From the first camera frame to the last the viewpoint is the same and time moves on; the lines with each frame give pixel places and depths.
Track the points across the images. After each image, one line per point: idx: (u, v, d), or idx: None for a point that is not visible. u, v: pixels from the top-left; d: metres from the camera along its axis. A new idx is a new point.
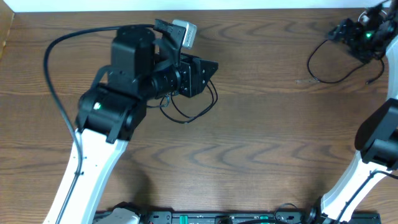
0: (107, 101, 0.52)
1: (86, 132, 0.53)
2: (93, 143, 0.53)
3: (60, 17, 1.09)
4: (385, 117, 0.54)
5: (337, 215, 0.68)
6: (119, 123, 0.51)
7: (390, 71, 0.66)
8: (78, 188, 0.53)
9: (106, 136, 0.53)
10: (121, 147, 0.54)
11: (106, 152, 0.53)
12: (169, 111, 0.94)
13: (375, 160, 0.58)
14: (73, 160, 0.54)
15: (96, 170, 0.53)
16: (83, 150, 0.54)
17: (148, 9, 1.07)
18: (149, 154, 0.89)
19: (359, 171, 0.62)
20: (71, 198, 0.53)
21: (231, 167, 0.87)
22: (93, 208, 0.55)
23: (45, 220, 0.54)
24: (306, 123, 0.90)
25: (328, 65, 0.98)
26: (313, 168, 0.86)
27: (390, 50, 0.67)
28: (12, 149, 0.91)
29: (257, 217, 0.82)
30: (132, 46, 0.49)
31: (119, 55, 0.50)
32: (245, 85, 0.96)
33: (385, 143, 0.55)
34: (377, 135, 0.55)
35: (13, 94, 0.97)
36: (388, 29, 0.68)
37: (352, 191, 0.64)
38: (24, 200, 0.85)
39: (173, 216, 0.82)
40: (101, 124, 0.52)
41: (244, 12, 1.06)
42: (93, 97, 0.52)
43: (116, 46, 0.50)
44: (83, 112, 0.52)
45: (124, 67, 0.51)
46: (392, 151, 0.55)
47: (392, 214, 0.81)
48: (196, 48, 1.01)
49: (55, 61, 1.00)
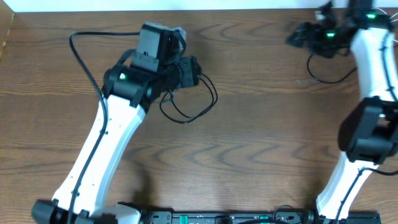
0: (131, 75, 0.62)
1: (112, 98, 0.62)
2: (119, 107, 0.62)
3: (58, 17, 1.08)
4: (362, 118, 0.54)
5: (334, 214, 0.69)
6: (140, 92, 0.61)
7: (361, 71, 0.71)
8: (102, 145, 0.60)
9: (129, 101, 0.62)
10: (141, 113, 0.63)
11: (129, 115, 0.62)
12: (168, 111, 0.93)
13: (360, 157, 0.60)
14: (99, 121, 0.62)
15: (119, 130, 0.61)
16: (109, 112, 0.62)
17: (147, 9, 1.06)
18: (148, 154, 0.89)
19: (349, 170, 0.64)
20: (96, 154, 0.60)
21: (231, 168, 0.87)
22: (114, 166, 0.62)
23: (69, 175, 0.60)
24: (306, 124, 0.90)
25: (329, 65, 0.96)
26: (313, 168, 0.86)
27: (357, 48, 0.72)
28: (13, 149, 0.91)
29: (257, 217, 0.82)
30: (157, 32, 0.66)
31: (146, 41, 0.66)
32: (245, 85, 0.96)
33: (367, 141, 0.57)
34: (359, 137, 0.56)
35: (13, 94, 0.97)
36: (352, 24, 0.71)
37: (345, 190, 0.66)
38: (25, 200, 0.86)
39: (173, 216, 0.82)
40: (124, 93, 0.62)
41: (245, 12, 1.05)
42: (119, 71, 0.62)
43: (145, 33, 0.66)
44: (109, 83, 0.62)
45: (149, 49, 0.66)
46: (374, 146, 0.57)
47: (393, 214, 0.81)
48: (196, 48, 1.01)
49: (55, 62, 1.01)
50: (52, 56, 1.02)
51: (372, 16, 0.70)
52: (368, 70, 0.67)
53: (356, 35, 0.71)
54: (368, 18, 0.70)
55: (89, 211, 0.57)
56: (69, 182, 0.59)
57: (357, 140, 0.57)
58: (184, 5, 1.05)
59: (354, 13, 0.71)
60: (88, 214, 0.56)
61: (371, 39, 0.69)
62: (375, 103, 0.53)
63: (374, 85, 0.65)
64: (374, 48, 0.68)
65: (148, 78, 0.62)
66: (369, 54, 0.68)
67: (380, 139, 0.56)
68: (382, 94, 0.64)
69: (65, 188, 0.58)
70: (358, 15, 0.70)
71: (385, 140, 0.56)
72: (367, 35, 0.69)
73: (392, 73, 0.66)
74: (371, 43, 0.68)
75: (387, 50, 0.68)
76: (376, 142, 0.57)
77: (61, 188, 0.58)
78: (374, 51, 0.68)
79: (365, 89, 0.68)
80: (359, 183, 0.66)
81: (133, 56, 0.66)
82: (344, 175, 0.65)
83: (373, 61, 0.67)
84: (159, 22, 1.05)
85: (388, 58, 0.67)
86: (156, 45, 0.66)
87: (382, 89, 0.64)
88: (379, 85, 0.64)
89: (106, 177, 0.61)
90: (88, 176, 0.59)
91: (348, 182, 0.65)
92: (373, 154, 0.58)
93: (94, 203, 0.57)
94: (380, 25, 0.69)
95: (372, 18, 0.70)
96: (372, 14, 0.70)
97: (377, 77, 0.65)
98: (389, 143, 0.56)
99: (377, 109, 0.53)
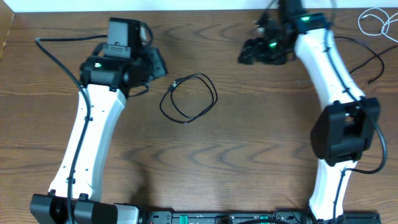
0: (106, 62, 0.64)
1: (91, 87, 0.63)
2: (98, 93, 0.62)
3: (59, 17, 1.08)
4: (331, 126, 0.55)
5: (330, 216, 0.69)
6: (117, 76, 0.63)
7: (314, 78, 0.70)
8: (89, 130, 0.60)
9: (108, 87, 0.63)
10: (120, 98, 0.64)
11: (110, 98, 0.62)
12: (168, 111, 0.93)
13: (339, 160, 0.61)
14: (81, 111, 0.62)
15: (103, 114, 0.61)
16: (90, 99, 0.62)
17: (148, 9, 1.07)
18: (148, 154, 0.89)
19: (331, 173, 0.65)
20: (83, 142, 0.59)
21: (231, 168, 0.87)
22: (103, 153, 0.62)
23: (61, 167, 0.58)
24: (306, 124, 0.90)
25: None
26: (313, 168, 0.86)
27: (303, 55, 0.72)
28: (13, 149, 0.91)
29: (257, 217, 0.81)
30: (125, 23, 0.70)
31: (115, 32, 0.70)
32: (245, 85, 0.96)
33: (341, 144, 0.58)
34: (333, 143, 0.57)
35: (14, 94, 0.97)
36: (289, 30, 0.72)
37: (333, 192, 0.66)
38: (26, 200, 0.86)
39: (173, 216, 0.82)
40: (101, 82, 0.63)
41: (245, 12, 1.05)
42: (93, 60, 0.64)
43: (114, 25, 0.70)
44: (86, 73, 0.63)
45: (120, 40, 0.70)
46: (349, 147, 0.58)
47: (393, 214, 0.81)
48: (196, 48, 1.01)
49: (55, 62, 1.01)
50: (52, 56, 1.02)
51: (305, 18, 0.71)
52: (319, 73, 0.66)
53: (297, 41, 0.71)
54: (303, 21, 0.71)
55: (87, 194, 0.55)
56: (63, 172, 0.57)
57: (332, 147, 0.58)
58: (184, 5, 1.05)
59: (288, 19, 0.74)
60: (87, 196, 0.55)
61: (313, 43, 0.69)
62: (337, 109, 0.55)
63: (329, 91, 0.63)
64: (318, 51, 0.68)
65: (123, 63, 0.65)
66: (315, 58, 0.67)
67: (352, 139, 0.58)
68: (339, 96, 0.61)
69: (60, 179, 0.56)
70: (291, 20, 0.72)
71: (356, 138, 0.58)
72: (307, 40, 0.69)
73: (343, 72, 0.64)
74: (313, 46, 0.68)
75: (331, 51, 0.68)
76: (349, 143, 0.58)
77: (55, 180, 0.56)
78: (319, 55, 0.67)
79: (323, 95, 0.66)
80: (345, 182, 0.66)
81: (104, 48, 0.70)
82: (329, 178, 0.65)
83: (320, 65, 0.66)
84: (159, 22, 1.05)
85: (334, 58, 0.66)
86: (125, 34, 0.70)
87: (338, 91, 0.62)
88: (333, 88, 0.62)
89: (98, 162, 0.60)
90: (80, 162, 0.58)
91: (334, 183, 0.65)
92: (349, 153, 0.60)
93: (91, 186, 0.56)
94: (316, 27, 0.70)
95: (306, 21, 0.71)
96: (305, 17, 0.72)
97: (329, 81, 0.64)
98: (361, 140, 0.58)
99: (341, 114, 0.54)
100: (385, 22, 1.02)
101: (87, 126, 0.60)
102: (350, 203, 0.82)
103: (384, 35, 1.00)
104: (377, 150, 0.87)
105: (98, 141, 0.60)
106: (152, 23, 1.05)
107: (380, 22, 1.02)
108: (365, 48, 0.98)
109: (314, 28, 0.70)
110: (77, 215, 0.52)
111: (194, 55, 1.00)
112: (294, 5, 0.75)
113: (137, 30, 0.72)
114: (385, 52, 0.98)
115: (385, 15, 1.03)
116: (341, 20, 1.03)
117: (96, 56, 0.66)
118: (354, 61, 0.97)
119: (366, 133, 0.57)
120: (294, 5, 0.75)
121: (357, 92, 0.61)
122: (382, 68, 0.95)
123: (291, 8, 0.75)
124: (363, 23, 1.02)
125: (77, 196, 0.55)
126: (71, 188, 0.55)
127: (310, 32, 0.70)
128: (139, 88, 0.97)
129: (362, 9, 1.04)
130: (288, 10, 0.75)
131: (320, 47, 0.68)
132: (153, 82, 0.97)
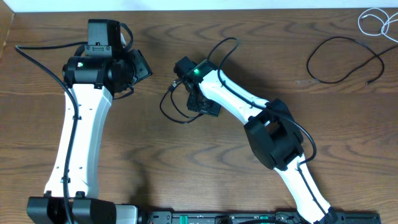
0: (87, 61, 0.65)
1: (76, 86, 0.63)
2: (84, 91, 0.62)
3: (59, 17, 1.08)
4: (257, 139, 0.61)
5: (322, 213, 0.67)
6: (101, 74, 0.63)
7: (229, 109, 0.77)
8: (79, 129, 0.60)
9: (93, 84, 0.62)
10: (106, 95, 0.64)
11: (96, 96, 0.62)
12: (168, 111, 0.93)
13: (288, 162, 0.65)
14: (69, 111, 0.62)
15: (91, 113, 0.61)
16: (78, 99, 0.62)
17: (147, 9, 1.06)
18: (148, 154, 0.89)
19: (290, 177, 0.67)
20: (73, 141, 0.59)
21: (231, 167, 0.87)
22: (96, 151, 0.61)
23: (53, 167, 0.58)
24: (307, 123, 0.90)
25: (328, 65, 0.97)
26: (313, 168, 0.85)
27: (211, 96, 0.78)
28: (13, 149, 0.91)
29: (257, 217, 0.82)
30: (104, 22, 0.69)
31: (94, 32, 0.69)
32: (244, 84, 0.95)
33: (277, 149, 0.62)
34: (270, 150, 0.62)
35: (14, 95, 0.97)
36: (189, 85, 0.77)
37: (305, 191, 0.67)
38: (26, 200, 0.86)
39: (173, 216, 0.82)
40: (86, 81, 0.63)
41: (245, 12, 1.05)
42: (76, 61, 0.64)
43: (92, 24, 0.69)
44: (69, 73, 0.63)
45: (101, 39, 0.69)
46: (285, 147, 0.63)
47: (393, 214, 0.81)
48: (196, 48, 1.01)
49: (56, 62, 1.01)
50: (52, 56, 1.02)
51: (196, 71, 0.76)
52: (229, 106, 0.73)
53: (199, 88, 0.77)
54: (196, 73, 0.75)
55: (84, 191, 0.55)
56: (57, 173, 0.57)
57: (272, 154, 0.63)
58: (184, 5, 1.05)
59: (184, 74, 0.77)
60: (84, 195, 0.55)
61: (209, 86, 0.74)
62: (253, 122, 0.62)
63: (240, 115, 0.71)
64: (216, 91, 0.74)
65: (106, 61, 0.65)
66: (219, 95, 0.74)
67: (284, 139, 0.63)
68: (250, 112, 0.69)
69: (55, 180, 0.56)
70: (186, 78, 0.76)
71: (286, 137, 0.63)
72: (206, 86, 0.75)
73: (244, 93, 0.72)
74: (212, 89, 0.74)
75: (227, 83, 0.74)
76: (283, 144, 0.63)
77: (51, 180, 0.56)
78: (219, 90, 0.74)
79: (239, 118, 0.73)
80: (307, 173, 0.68)
81: (86, 49, 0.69)
82: (293, 182, 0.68)
83: (225, 98, 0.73)
84: (159, 22, 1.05)
85: (232, 87, 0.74)
86: (106, 33, 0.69)
87: (247, 109, 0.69)
88: (243, 112, 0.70)
89: (91, 159, 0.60)
90: (73, 161, 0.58)
91: (300, 183, 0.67)
92: (290, 152, 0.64)
93: (86, 183, 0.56)
94: (209, 72, 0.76)
95: (199, 73, 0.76)
96: (194, 69, 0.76)
97: (237, 105, 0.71)
98: (292, 136, 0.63)
99: (257, 126, 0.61)
100: (384, 22, 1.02)
101: (76, 125, 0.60)
102: (351, 203, 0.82)
103: (384, 35, 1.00)
104: (377, 150, 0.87)
105: (89, 139, 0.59)
106: (152, 24, 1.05)
107: (380, 22, 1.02)
108: (365, 48, 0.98)
109: (206, 73, 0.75)
110: (75, 214, 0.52)
111: (194, 55, 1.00)
112: (185, 63, 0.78)
113: (115, 31, 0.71)
114: (385, 53, 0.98)
115: (384, 15, 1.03)
116: (341, 20, 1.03)
117: (78, 56, 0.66)
118: (354, 61, 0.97)
119: (291, 129, 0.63)
120: (186, 63, 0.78)
121: (262, 101, 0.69)
122: (381, 68, 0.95)
123: (185, 68, 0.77)
124: (363, 23, 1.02)
125: (73, 195, 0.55)
126: (67, 186, 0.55)
127: (205, 79, 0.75)
128: (138, 88, 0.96)
129: (361, 9, 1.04)
130: (183, 69, 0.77)
131: (216, 84, 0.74)
132: (152, 83, 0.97)
